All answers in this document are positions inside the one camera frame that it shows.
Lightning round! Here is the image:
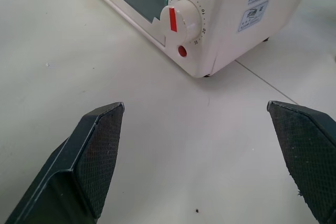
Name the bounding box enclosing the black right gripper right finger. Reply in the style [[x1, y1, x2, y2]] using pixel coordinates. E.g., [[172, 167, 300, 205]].
[[266, 100, 336, 224]]

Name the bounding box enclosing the white timer knob red stripe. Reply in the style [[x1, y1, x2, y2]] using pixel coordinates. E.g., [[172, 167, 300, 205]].
[[159, 0, 203, 44]]

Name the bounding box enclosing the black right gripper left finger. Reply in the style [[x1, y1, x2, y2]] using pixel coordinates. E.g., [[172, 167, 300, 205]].
[[4, 101, 125, 224]]

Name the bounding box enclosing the blue printed rating label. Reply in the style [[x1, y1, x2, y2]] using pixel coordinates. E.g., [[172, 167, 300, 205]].
[[237, 0, 279, 34]]

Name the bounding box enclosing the white toaster oven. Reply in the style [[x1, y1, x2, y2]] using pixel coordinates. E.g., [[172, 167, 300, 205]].
[[74, 0, 326, 79]]

